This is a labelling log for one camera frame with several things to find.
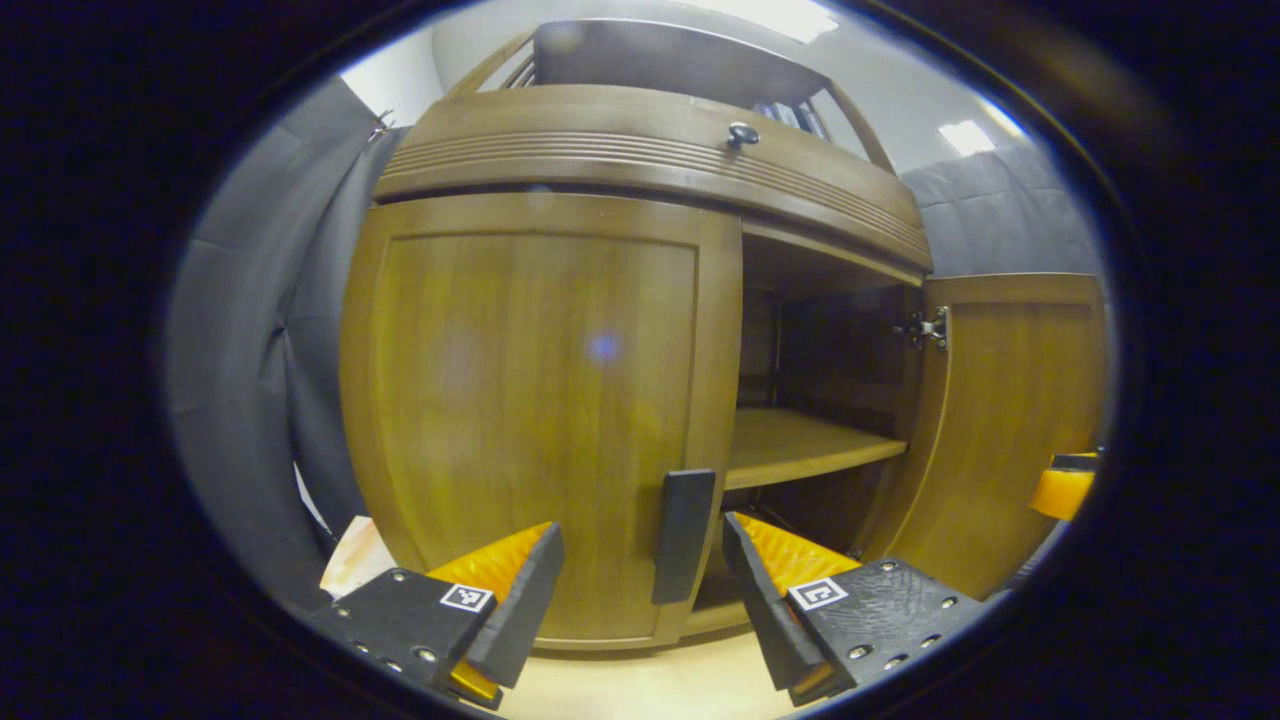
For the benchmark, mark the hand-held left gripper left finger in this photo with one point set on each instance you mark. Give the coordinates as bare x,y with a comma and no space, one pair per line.
525,610

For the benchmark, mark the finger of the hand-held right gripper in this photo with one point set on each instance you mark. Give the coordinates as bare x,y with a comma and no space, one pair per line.
1062,492

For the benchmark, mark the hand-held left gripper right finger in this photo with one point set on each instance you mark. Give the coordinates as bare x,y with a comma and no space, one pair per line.
765,610

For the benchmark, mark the wooden shoe cabinet door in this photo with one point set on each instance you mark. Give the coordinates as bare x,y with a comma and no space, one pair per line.
520,400
1000,400

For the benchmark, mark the wooden double-door shoe cabinet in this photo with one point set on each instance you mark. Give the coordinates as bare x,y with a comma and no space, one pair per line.
840,360

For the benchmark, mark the metal door hinge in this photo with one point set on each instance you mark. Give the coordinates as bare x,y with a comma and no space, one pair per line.
930,328

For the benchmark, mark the wooden cabinet drawer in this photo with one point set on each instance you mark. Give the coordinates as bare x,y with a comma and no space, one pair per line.
600,130

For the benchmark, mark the wooden inner shelf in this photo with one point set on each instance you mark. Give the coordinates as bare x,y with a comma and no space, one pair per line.
800,445

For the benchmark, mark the stack of pale books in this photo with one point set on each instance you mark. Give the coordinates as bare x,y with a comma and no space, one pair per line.
355,560

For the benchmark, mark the small ceiling light panel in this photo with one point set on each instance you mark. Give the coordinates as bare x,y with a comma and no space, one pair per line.
966,138

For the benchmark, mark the black backdrop cloth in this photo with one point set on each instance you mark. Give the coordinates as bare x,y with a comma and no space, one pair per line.
230,350

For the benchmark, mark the dark round drawer knob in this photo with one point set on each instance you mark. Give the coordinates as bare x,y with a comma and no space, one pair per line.
742,134

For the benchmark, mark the large ceiling light panel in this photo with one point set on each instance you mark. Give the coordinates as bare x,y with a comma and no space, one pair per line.
780,15

